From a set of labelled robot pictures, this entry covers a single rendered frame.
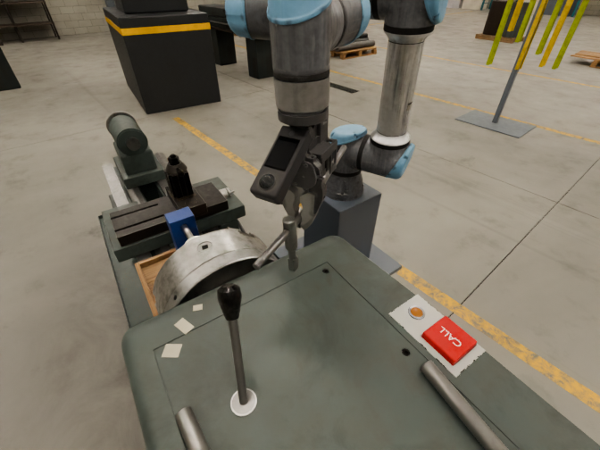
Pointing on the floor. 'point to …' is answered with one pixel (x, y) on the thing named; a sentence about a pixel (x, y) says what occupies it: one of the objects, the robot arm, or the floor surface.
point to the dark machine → (164, 53)
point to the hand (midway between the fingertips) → (300, 225)
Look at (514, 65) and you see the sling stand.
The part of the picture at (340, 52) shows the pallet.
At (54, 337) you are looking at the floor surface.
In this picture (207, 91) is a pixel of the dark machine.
